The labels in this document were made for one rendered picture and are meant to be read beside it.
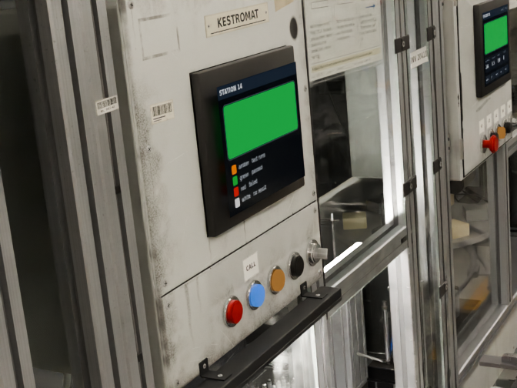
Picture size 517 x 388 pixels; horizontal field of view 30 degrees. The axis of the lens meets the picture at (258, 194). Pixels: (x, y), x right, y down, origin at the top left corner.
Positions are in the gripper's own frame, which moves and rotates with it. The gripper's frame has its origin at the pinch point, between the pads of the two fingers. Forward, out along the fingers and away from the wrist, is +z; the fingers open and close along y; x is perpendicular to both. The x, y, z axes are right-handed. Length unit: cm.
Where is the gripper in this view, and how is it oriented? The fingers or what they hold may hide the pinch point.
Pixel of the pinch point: (498, 386)
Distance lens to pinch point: 168.7
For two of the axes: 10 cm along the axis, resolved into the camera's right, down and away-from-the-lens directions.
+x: -4.8, 2.6, -8.4
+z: -8.7, -0.4, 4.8
